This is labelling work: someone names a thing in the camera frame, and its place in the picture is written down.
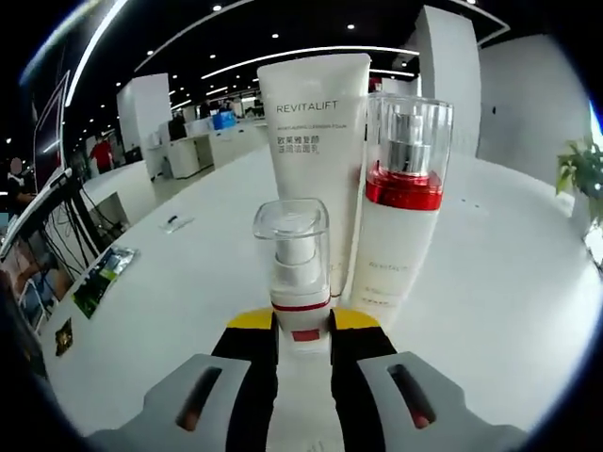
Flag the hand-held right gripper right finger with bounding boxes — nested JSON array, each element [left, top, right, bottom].
[[328, 307, 525, 452]]

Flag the bundle of black cables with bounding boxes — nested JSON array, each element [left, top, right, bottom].
[[44, 181, 126, 279]]

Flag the green potted plant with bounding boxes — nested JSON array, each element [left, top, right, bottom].
[[555, 135, 603, 223]]

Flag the white column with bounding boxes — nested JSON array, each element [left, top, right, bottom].
[[414, 4, 482, 162], [116, 73, 174, 181]]

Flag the white skincare bottle red collar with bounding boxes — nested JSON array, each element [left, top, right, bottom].
[[348, 91, 455, 327]]

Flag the small clear plastic packet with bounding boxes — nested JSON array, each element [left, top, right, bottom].
[[158, 214, 195, 235]]

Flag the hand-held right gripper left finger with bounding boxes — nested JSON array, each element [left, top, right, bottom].
[[87, 309, 280, 452]]

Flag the blue box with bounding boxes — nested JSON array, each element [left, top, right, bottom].
[[211, 110, 237, 132]]

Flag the ceiling spot lights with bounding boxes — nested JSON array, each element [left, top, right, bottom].
[[136, 0, 477, 96]]

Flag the white standing desk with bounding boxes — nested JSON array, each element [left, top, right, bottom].
[[0, 169, 75, 258]]

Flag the green and dark sachet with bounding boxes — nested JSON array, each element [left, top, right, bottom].
[[73, 246, 141, 320]]

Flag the gold brown sachet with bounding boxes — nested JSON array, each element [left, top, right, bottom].
[[53, 317, 75, 358]]

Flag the small white skincare pump bottle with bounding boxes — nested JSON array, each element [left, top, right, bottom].
[[252, 197, 332, 363]]

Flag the white skincare tube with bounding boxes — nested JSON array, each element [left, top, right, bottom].
[[256, 51, 372, 299]]

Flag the long white counter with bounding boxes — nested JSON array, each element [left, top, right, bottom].
[[145, 117, 275, 181]]

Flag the white computer monitor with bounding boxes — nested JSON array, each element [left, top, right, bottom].
[[28, 69, 73, 189]]

